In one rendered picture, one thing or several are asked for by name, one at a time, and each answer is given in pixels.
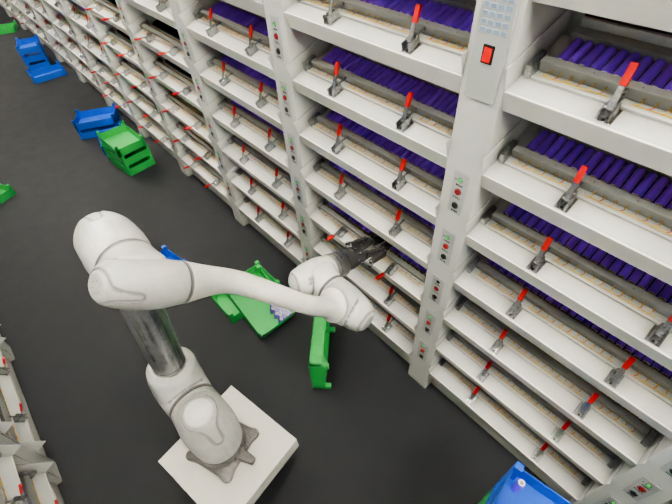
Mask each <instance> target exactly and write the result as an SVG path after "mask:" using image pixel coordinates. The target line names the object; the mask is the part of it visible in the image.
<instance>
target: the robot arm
mask: <svg viewBox="0 0 672 504"><path fill-rule="evenodd" d="M383 241H385V240H384V239H382V238H381V237H380V236H379V237H378V236H376V237H373V236H371V238H369V237H368V236H365V237H362V238H359V239H356V240H354V241H349V242H346V243H345V249H343V250H336V251H333V252H331V253H329V254H326V255H324V256H318V257H315V258H312V259H310V260H307V261H306V262H304V263H302V264H300V265H299V266H297V267H296V268H295V269H293V270H292V271H291V272H290V274H289V278H288V284H289V287H290V288H288V287H286V286H283V285H280V284H277V283H275V282H272V281H269V280H267V279H264V278H261V277H258V276H255V275H252V274H249V273H246V272H243V271H239V270H234V269H229V268H223V267H216V266H209V265H203V264H197V263H193V262H188V261H181V260H171V259H166V257H165V256H164V255H163V254H161V253H160V252H159V251H157V250H156V249H155V248H154V247H152V245H151V243H150V242H149V240H148V239H147V237H146V236H145V235H144V233H143V232H142V231H141V230H140V229H139V228H138V227H137V226H136V225H135V224H134V223H133V222H132V221H130V220H129V219H128V218H126V217H124V216H122V215H120V214H118V213H114V212H110V211H101V212H95V213H91V214H89V215H87V216H86V217H84V218H83V219H81V220H80V221H79V222H78V224H77V225H76V228H75V231H74V235H73V244H74V248H75V250H76V252H77V254H78V256H79V258H80V260H81V261H82V264H83V266H84V267H85V269H86V271H87V272H88V273H89V275H90V276H89V280H88V290H89V293H90V295H91V297H92V298H93V299H94V300H95V301H96V302H97V303H98V304H100V305H103V306H106V307H109V308H113V309H119V310H120V312H121V314H122V316H123V318H124V319H125V321H126V323H127V325H128V327H129V328H130V330H131V332H132V334H133V336H134V338H135V339H136V341H137V343H138V345H139V347H140V349H141V350H142V352H143V354H144V356H145V358H146V360H147V361H148V365H147V368H146V378H147V382H148V385H149V387H150V389H151V391H152V393H153V395H154V397H155V398H156V400H157V401H158V403H159V404H160V406H161V407H162V409H163V410H164V411H165V413H166V414H167V415H168V416H169V417H170V419H171V420H172V422H173V424H174V426H175V428H176V430H177V432H178V434H179V436H180V438H181V440H182V441H183V443H184V444H185V445H186V447H187V448H188V449H189V451H188V452H187V453H186V459H187V460H188V461H190V462H195V463H197V464H199V465H200V466H202V467H204V468H205V469H207V470H209V471H210V472H212V473H213V474H215V475H217V476H218V477H220V479H221V480H222V481H223V482H224V483H225V484H228V483H230V482H231V481H232V479H233V475H234V472H235V470H236V469H237V467H238V465H239V464H240V462H244V463H246V464H249V465H253V464H254V463H255V461H256V460H255V459H256V458H255V457H254V456H253V455H252V454H250V453H249V452H248V449H249V447H250V446H251V444H252V443H253V442H254V440H256V439H257V438H258V436H259V431H258V429H256V428H251V427H248V426H246V425H245V424H243V423H241V422H239V421H238V419H237V417H236V415H235V413H234V412H233V410H232V409H231V407H230V406H229V404H228V403H227V402H226V401H225V400H224V399H223V398H222V397H221V396H220V394H219V393H218V392H217V391H216V390H215V389H214V388H213V386H212V385H211V383H210V381H209V380H208V378H207V377H206V375H205V373H204V371H203V370H202V368H201V366H200V365H199V363H198V361H197V359H196V357H195V356H194V354H193V353H192V352H191V351H190V350H189V349H187V348H185V347H181V346H180V343H179V341H178V339H177V336H176V334H175V332H174V329H173V327H172V325H171V322H170V320H169V318H168V315H167V313H166V311H165V308H168V307H172V306H176V305H181V304H186V303H189V302H192V301H195V300H198V299H201V298H205V297H208V296H212V295H216V294H235V295H240V296H244V297H247V298H251V299H254V300H258V301H261V302H264V303H268V304H271V305H274V306H278V307H281V308H284V309H288V310H291V311H295V312H298V313H302V314H305V315H310V316H316V317H323V318H324V319H325V320H326V321H328V322H330V323H335V324H338V325H340V326H344V327H346V328H347V329H349V330H352V331H356V332H358V331H363V330H365V329H366V328H367V327H368V326H369V325H370V324H371V322H372V320H373V318H374V309H373V306H372V304H371V303H370V301H369V300H368V298H367V297H366V296H365V295H364V294H363V293H362V292H361V291H360V290H359V289H358V288H357V287H355V286H354V285H353V284H352V283H350V282H349V281H347V280H346V279H344V278H343V276H345V275H347V274H349V272H350V271H351V270H353V269H355V268H356V267H357V266H359V265H362V264H367V265H368V267H369V268H371V267H372V265H373V264H374V263H376V262H378V261H379V260H381V259H382V258H384V257H385V256H386V253H387V250H388V249H390V247H392V246H393V245H391V244H390V243H388V242H385V243H383V244H381V247H378V248H375V249H372V250H365V249H367V248H368V247H369V246H371V245H373V246H375V245H377V244H379V243H381V242H383ZM364 250H365V251H364ZM370 257H372V258H371V259H370ZM368 258H369V259H368ZM367 259H368V260H367Z"/></svg>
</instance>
